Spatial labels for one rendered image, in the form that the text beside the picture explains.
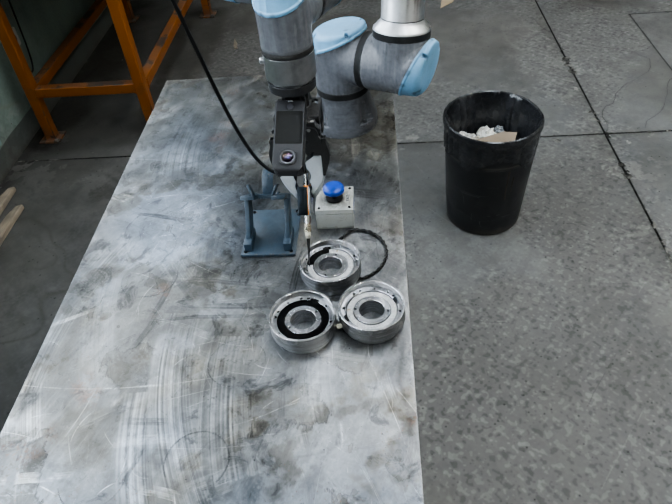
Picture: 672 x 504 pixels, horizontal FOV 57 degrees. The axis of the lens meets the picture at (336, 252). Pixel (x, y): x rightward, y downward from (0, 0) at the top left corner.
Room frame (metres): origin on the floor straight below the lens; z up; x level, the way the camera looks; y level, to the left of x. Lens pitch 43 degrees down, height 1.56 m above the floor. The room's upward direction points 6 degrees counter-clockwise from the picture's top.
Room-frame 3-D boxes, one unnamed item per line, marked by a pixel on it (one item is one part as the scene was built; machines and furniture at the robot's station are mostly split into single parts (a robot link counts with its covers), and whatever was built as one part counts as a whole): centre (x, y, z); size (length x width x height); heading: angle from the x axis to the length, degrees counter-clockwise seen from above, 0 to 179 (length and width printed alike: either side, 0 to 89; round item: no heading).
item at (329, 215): (0.92, -0.01, 0.82); 0.08 x 0.07 x 0.05; 174
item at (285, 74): (0.84, 0.04, 1.15); 0.08 x 0.08 x 0.05
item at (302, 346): (0.64, 0.06, 0.82); 0.10 x 0.10 x 0.04
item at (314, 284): (0.75, 0.01, 0.82); 0.10 x 0.10 x 0.04
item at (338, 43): (1.25, -0.06, 0.97); 0.13 x 0.12 x 0.14; 59
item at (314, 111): (0.85, 0.04, 1.07); 0.09 x 0.08 x 0.12; 173
